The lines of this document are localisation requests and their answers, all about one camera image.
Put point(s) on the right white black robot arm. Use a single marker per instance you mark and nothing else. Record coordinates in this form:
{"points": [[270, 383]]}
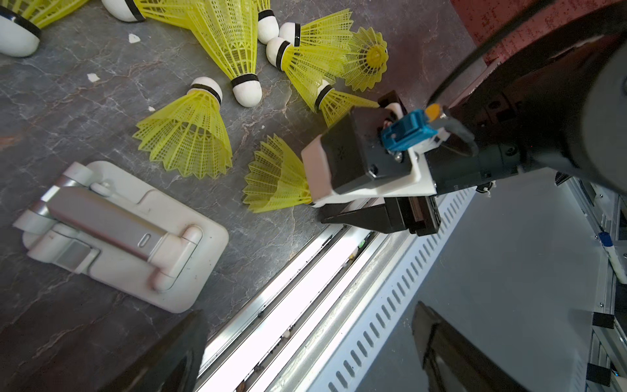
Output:
{"points": [[559, 103]]}

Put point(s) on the white phone stand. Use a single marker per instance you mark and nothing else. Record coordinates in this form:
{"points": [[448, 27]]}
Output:
{"points": [[101, 221]]}

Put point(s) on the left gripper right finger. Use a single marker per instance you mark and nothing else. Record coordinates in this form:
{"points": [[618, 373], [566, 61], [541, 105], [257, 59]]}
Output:
{"points": [[452, 362]]}

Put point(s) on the yellow shuttlecock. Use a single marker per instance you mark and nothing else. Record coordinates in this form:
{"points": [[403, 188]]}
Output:
{"points": [[276, 178], [267, 26], [189, 135], [329, 31], [307, 67], [134, 11], [366, 60], [227, 30], [22, 22]]}

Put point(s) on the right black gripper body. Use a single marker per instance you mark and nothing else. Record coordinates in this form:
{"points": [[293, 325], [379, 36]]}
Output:
{"points": [[417, 215]]}

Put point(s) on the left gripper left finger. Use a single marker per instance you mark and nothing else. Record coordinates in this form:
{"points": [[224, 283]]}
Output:
{"points": [[170, 365]]}

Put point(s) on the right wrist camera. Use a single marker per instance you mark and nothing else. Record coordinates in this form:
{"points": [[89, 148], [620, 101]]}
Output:
{"points": [[372, 153]]}

